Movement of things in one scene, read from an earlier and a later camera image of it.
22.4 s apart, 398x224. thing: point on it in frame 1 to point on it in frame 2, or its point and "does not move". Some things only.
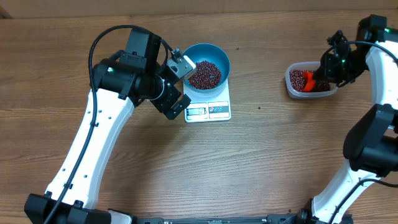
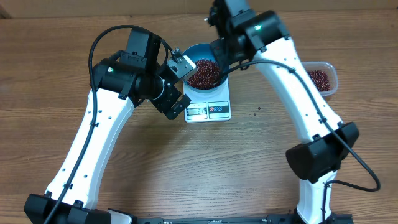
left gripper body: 166,99 does not move
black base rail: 277,218 does not move
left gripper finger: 176,110 does not move
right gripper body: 325,66 to 219,58
